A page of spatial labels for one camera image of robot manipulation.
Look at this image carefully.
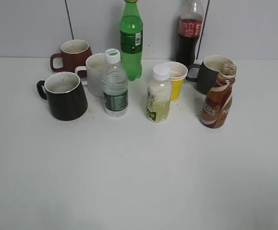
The cola bottle red label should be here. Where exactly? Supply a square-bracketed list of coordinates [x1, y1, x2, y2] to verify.
[175, 0, 204, 67]

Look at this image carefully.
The dark red mug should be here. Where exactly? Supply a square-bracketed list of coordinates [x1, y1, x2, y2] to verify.
[50, 39, 92, 72]

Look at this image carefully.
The clear water bottle green label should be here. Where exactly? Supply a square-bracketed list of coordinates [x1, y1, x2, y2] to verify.
[102, 48, 128, 117]

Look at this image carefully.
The dark grey mug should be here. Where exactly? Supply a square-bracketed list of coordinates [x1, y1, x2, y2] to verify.
[185, 55, 233, 95]

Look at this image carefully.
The black cable on wall right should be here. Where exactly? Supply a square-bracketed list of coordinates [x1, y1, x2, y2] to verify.
[195, 0, 211, 60]

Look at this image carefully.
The black mug white interior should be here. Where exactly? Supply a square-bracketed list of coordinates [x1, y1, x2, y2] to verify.
[36, 71, 88, 121]

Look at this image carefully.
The green soda bottle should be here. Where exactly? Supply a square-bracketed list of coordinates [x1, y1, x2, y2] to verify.
[119, 0, 143, 81]

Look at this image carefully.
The black cable on wall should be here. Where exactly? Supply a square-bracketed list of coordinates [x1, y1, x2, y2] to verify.
[195, 0, 211, 60]
[65, 0, 75, 40]

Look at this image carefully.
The brown coffee bottle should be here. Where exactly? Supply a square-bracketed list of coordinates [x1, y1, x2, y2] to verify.
[200, 63, 237, 129]

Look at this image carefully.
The white capped juice bottle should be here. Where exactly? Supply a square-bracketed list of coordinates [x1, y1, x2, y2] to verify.
[147, 64, 173, 123]

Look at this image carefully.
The black cable on wall left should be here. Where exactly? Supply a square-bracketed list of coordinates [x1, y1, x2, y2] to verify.
[65, 0, 75, 40]

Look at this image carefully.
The yellow paper cup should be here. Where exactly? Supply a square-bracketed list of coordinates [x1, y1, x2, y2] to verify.
[164, 61, 188, 101]

